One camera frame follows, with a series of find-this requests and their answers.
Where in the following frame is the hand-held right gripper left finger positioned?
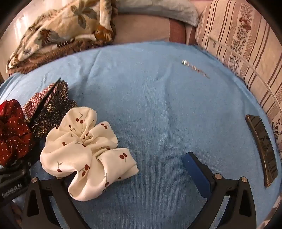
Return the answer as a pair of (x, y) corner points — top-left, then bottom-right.
(22, 176), (90, 229)

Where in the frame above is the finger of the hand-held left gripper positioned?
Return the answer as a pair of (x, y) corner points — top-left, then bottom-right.
(27, 77), (62, 127)

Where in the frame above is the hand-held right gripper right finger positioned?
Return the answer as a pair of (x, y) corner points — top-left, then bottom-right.
(183, 151), (257, 229)

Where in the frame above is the red white checkered scrunchie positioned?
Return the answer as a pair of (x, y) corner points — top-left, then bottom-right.
(22, 85), (59, 120)

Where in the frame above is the dark gold-dotted scrunchie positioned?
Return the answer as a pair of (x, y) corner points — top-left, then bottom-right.
(29, 80), (77, 138)

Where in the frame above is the red white-dotted scrunchie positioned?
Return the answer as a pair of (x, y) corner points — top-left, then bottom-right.
(0, 99), (36, 168)

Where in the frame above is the white cherry print scrunchie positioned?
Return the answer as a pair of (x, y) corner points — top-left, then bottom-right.
(40, 106), (139, 202)

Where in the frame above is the brown ruffled blanket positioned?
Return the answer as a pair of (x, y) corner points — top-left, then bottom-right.
(5, 22), (117, 75)

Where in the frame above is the dark glossy hair barrette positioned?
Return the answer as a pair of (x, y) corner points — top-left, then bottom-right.
(245, 114), (278, 188)

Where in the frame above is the blue towel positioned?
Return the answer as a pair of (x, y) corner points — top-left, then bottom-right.
(0, 41), (282, 229)

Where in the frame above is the floral print blanket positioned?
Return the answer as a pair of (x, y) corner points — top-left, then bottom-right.
(5, 0), (117, 69)

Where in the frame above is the striped floral cushion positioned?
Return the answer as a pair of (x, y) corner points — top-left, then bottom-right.
(195, 0), (282, 154)

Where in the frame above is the light blue pillow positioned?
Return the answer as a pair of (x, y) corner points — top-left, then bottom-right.
(115, 0), (200, 27)

